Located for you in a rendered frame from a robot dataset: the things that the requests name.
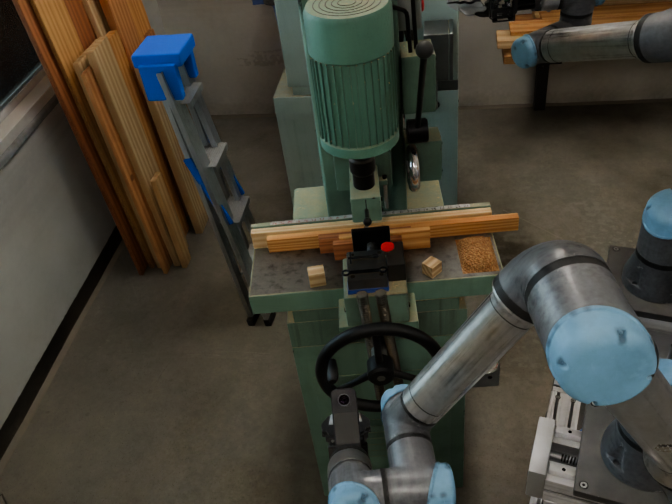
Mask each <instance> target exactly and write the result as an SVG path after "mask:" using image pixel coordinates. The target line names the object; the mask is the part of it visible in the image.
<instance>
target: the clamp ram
mask: <svg viewBox="0 0 672 504"><path fill-rule="evenodd" d="M351 235H352V243H353V252H357V251H368V250H379V249H381V244H382V243H384V242H391V241H390V228H389V226H379V227H368V228H358V229H351Z"/></svg>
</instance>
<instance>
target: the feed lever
mask: <svg viewBox="0 0 672 504"><path fill-rule="evenodd" d="M415 52H416V55H417V56H418V57H419V58H420V67H419V79H418V92H417V105H416V117H415V119H407V121H406V133H407V141H408V143H409V144H415V143H425V142H428V141H429V130H428V121H427V119H426V118H421V117H422V107H423V97H424V87H425V77H426V67H427V59H428V58H429V57H431V56H432V54H433V52H434V47H433V45H432V43H431V42H430V41H427V40H422V41H420V42H419V43H418V44H417V45H416V48H415Z"/></svg>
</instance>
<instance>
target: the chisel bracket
mask: <svg viewBox="0 0 672 504"><path fill-rule="evenodd" d="M374 176H375V185H374V187H373V188H371V189H369V190H358V189H356V188H355V187H354V185H353V176H352V173H351V172H350V167H349V183H350V201H351V210H352V219H353V222H354V223H357V222H363V220H364V219H365V211H364V210H365V209H368V210H369V218H370V219H371V220H372V221H379V220H382V211H383V206H382V207H381V201H383V200H382V196H380V187H379V177H378V168H377V165H376V168H375V171H374Z"/></svg>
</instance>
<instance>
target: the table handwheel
mask: <svg viewBox="0 0 672 504"><path fill-rule="evenodd" d="M371 336H372V341H373V348H372V349H371V357H370V358H369V359H368V360H367V372H366V373H364V374H362V375H360V376H359V377H357V378H355V379H353V380H351V381H349V382H347V383H345V384H343V385H341V386H339V387H336V386H335V385H334V384H330V383H329V382H328V381H327V368H328V363H329V360H330V359H331V358H332V357H333V355H334V354H335V353H336V352H337V351H338V350H339V349H341V348H342V347H344V346H345V345H347V344H349V343H351V342H353V341H356V340H359V339H362V338H366V337H371ZM384 336H396V337H402V338H406V339H409V340H411V341H414V342H416V343H418V344H419V345H421V346H422V347H424V348H425V349H426V350H427V351H428V352H429V354H430V355H431V357H432V358H433V357H434V356H435V355H436V353H437V352H438V351H439V350H440V349H441V347H440V345H439V344H438V343H437V342H436V341H435V340H434V339H433V338H432V337H431V336H429V335H428V334H427V333H425V332H423V331H421V330H419V329H417V328H415V327H412V326H409V325H405V324H400V323H392V322H376V323H368V324H363V325H359V326H355V327H352V328H350V329H347V330H345V331H343V332H341V333H340V334H338V335H336V336H335V337H334V338H332V339H331V340H330V341H329V342H328V343H327V344H326V345H325V346H324V347H323V348H322V350H321V351H320V353H319V355H318V358H317V360H316V365H315V374H316V379H317V381H318V384H319V386H320V387H321V389H322V390H323V391H324V393H325V394H326V395H327V396H329V397H330V398H331V392H332V391H333V390H335V389H343V388H353V387H355V386H357V385H359V384H361V383H363V382H366V381H368V380H369V381H370V382H371V383H373V384H375V385H380V386H381V385H386V384H388V383H390V382H392V381H393V380H394V377H395V378H399V379H404V380H408V381H412V380H413V379H414V378H415V377H416V376H417V375H413V374H410V373H406V372H403V371H399V370H396V369H394V363H393V359H392V358H391V357H390V356H388V355H387V347H386V344H385V340H384ZM357 406H358V410H359V411H365V412H381V400H368V399H361V398H357Z"/></svg>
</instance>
